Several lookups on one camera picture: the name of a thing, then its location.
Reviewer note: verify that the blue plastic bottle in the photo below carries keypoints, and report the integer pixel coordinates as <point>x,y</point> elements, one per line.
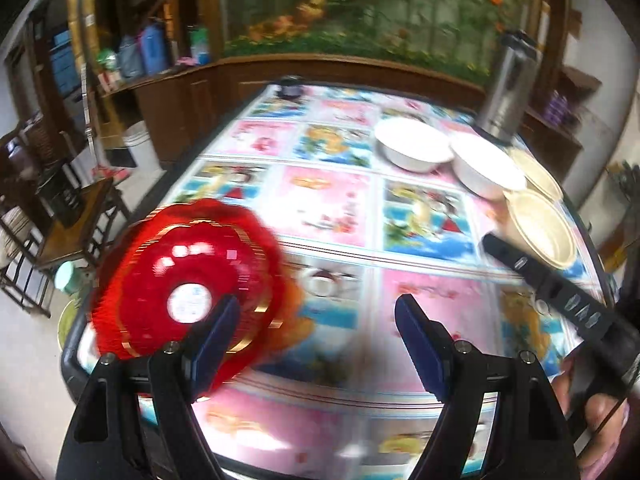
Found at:
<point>154,50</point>

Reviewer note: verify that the cream paper plate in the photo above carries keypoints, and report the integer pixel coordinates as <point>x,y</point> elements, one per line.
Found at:
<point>540,172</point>

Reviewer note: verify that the wooden chair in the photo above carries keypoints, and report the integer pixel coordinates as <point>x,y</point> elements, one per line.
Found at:
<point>70,220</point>

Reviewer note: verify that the flower garden wall mural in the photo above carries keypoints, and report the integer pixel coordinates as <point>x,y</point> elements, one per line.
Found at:
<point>380,5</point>

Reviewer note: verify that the green packet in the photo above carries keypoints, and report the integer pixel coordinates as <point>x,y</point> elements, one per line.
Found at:
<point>107,60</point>

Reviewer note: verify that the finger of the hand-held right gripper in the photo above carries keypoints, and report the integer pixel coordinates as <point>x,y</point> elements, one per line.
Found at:
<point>545,282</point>

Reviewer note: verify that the small dark jar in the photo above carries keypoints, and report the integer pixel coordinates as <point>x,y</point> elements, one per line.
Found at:
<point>290,89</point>

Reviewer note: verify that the black flat object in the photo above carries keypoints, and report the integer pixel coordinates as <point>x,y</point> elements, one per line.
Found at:
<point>121,157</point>

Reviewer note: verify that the red plastic plate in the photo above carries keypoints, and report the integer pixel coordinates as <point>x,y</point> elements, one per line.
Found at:
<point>165,245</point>

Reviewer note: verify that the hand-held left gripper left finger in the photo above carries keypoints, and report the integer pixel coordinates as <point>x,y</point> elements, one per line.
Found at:
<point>215,342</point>

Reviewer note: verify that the white plastic bucket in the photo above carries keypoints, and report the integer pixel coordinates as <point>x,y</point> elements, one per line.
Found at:
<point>137,142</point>

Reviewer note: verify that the cream paper bowl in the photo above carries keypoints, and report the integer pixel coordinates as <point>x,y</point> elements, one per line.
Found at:
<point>540,230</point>

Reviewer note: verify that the grey-blue plastic bottle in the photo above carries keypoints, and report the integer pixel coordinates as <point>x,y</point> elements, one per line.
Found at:
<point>131,60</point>

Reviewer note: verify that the white bowl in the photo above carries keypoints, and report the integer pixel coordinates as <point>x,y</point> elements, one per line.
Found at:
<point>485,167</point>
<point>412,142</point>

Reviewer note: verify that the purple containers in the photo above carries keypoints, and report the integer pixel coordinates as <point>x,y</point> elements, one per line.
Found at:
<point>557,107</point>

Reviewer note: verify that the stainless steel thermos jug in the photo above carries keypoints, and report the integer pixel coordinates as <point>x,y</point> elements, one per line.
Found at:
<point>507,85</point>

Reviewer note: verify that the person's right hand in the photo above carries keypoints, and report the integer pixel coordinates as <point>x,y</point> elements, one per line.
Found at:
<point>605,422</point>

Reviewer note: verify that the green and white bottle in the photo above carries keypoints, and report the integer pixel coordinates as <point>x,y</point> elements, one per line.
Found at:
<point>200,47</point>

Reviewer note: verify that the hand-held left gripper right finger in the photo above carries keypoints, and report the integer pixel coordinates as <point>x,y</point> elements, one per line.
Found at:
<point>419,345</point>

